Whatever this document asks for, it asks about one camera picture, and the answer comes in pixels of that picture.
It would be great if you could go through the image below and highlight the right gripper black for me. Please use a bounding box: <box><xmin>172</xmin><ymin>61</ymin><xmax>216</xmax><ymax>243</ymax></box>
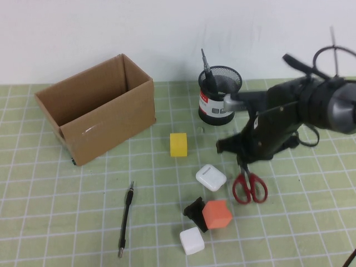
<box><xmin>216</xmin><ymin>101</ymin><xmax>303</xmax><ymax>167</ymax></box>

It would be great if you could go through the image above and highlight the white earbuds case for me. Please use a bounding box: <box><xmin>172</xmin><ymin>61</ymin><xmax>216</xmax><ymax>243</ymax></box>
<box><xmin>195</xmin><ymin>164</ymin><xmax>227</xmax><ymax>192</ymax></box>

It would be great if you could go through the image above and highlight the black mesh pen holder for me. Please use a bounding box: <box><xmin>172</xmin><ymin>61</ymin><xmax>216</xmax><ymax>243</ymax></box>
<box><xmin>197</xmin><ymin>66</ymin><xmax>243</xmax><ymax>126</ymax></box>

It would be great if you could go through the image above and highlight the orange foam block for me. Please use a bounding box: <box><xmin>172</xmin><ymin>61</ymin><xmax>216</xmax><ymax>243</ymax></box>
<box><xmin>202</xmin><ymin>199</ymin><xmax>233</xmax><ymax>230</ymax></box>

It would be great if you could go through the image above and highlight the yellow foam block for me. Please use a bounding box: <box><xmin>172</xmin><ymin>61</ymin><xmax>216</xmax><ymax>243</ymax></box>
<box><xmin>170</xmin><ymin>132</ymin><xmax>189</xmax><ymax>158</ymax></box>

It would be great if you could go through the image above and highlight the green grid table mat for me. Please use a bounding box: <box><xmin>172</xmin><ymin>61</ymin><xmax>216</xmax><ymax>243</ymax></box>
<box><xmin>0</xmin><ymin>77</ymin><xmax>356</xmax><ymax>267</ymax></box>

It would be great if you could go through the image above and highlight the white foam block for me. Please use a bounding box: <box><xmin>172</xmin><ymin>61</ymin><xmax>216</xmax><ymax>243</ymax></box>
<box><xmin>179</xmin><ymin>226</ymin><xmax>206</xmax><ymax>255</ymax></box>

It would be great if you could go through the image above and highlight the open cardboard box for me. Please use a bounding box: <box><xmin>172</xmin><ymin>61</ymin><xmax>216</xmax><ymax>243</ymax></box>
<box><xmin>34</xmin><ymin>53</ymin><xmax>157</xmax><ymax>167</ymax></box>

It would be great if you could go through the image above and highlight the black zip tie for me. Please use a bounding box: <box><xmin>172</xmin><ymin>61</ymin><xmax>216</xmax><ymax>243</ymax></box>
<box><xmin>329</xmin><ymin>26</ymin><xmax>340</xmax><ymax>77</ymax></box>

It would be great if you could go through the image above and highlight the black plastic bracket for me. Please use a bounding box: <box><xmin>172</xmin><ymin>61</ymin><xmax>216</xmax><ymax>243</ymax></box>
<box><xmin>182</xmin><ymin>196</ymin><xmax>209</xmax><ymax>233</ymax></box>

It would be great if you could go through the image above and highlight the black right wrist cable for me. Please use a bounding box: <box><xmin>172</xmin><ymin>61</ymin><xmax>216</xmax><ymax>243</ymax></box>
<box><xmin>286</xmin><ymin>123</ymin><xmax>320</xmax><ymax>148</ymax></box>

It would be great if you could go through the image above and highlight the black right arm cable loop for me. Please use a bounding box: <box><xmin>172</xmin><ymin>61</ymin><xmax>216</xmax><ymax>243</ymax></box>
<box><xmin>282</xmin><ymin>46</ymin><xmax>356</xmax><ymax>84</ymax></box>

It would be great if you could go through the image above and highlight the thin dark cable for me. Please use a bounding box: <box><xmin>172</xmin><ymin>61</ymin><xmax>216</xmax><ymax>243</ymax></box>
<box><xmin>343</xmin><ymin>249</ymin><xmax>356</xmax><ymax>267</ymax></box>

